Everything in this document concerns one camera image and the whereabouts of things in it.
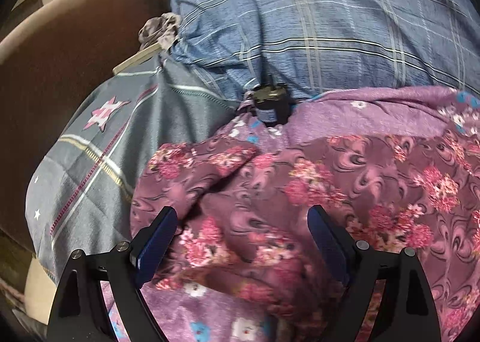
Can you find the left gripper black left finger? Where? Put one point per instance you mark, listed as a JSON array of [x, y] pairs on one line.
[[79, 312]]

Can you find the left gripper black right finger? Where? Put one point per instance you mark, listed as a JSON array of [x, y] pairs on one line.
[[407, 311]]

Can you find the dark purple floral garment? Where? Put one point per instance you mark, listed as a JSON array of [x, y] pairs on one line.
[[243, 224]]

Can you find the grey star-pattern bedsheet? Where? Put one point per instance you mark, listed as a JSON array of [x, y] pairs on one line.
[[79, 196]]

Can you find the light purple flowered blanket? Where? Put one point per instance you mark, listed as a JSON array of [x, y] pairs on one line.
[[411, 111]]

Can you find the small black device on bed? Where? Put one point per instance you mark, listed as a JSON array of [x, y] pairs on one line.
[[272, 101]]

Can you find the brown headboard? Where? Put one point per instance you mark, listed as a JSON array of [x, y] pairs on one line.
[[49, 64]]

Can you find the flat beige stick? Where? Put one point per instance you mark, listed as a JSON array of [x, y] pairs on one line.
[[137, 58]]

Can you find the grey crumpled cloth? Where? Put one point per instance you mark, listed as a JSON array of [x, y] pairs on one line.
[[162, 30]]

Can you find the blue plaid quilt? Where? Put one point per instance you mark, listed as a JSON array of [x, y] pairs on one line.
[[316, 46]]

